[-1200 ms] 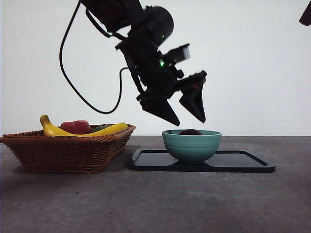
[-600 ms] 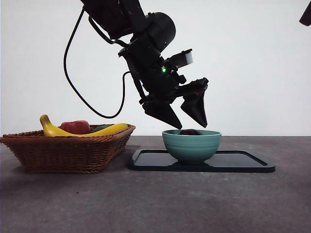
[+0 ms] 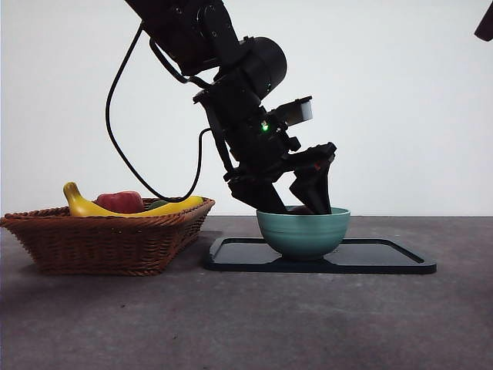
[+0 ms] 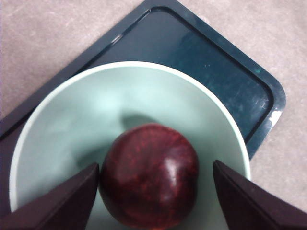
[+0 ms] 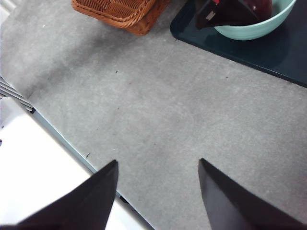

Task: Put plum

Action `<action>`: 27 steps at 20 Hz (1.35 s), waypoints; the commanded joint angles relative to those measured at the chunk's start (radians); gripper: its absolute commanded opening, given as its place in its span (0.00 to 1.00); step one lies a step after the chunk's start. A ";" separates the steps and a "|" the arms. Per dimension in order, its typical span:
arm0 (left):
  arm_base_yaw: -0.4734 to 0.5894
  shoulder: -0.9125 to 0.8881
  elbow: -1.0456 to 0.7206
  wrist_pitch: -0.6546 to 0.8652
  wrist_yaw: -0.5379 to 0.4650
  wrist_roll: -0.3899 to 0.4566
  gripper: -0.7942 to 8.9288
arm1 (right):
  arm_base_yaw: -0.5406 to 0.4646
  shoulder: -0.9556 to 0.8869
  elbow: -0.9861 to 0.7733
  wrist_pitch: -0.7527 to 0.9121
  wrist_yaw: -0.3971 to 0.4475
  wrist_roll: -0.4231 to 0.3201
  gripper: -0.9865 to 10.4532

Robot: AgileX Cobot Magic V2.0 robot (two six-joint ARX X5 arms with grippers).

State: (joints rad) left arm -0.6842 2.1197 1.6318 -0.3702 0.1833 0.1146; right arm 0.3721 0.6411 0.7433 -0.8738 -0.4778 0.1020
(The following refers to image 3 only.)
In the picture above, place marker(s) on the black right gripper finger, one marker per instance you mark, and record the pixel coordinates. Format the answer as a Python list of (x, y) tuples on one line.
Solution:
[(486, 21)]

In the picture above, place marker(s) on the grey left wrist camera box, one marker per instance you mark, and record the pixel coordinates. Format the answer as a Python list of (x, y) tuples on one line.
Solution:
[(298, 112)]

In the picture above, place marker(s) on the yellow banana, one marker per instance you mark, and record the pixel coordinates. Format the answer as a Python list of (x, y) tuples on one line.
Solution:
[(86, 207)]

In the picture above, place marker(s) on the dark green rectangular tray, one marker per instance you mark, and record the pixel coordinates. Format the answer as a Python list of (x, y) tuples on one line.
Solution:
[(369, 256)]

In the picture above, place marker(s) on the teal ceramic bowl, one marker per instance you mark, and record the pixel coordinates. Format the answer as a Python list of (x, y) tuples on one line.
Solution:
[(304, 235)]

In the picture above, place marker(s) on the green avocado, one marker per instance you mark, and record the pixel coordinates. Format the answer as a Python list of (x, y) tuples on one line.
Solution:
[(156, 205)]

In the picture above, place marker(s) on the red apple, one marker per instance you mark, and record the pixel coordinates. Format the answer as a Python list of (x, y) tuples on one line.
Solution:
[(121, 201)]

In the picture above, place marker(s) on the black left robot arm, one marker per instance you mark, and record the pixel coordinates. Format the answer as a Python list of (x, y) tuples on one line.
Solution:
[(239, 112)]

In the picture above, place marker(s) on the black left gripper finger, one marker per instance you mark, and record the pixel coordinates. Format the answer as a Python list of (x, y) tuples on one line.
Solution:
[(262, 198), (317, 190)]

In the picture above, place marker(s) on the brown wicker basket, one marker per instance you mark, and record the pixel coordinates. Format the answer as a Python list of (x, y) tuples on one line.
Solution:
[(104, 243)]

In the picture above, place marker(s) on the dark red plum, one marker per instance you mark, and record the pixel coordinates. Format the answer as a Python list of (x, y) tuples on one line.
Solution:
[(299, 210)]

